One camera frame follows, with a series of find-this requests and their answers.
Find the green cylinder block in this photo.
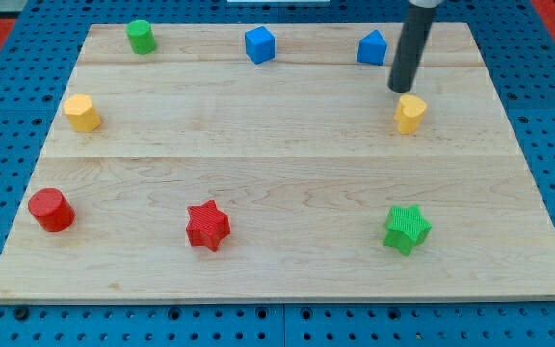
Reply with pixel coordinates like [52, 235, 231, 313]
[125, 19, 157, 55]

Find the green star block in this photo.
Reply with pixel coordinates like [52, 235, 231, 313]
[383, 205, 433, 256]

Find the yellow hexagon block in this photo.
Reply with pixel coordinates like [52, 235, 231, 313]
[63, 94, 101, 133]

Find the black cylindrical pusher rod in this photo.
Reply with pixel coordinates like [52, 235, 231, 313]
[387, 0, 442, 93]

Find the red cylinder block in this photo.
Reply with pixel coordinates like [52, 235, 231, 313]
[28, 188, 75, 232]

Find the blue cube block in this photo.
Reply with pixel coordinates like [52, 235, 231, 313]
[244, 26, 276, 65]

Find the blue pentagon block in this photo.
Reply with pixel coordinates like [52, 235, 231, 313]
[357, 29, 388, 66]

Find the light wooden board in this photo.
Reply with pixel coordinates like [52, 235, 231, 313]
[0, 23, 555, 305]

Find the yellow heart block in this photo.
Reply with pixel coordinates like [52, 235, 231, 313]
[394, 94, 428, 135]

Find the red star block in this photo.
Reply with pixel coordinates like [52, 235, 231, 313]
[186, 200, 230, 252]

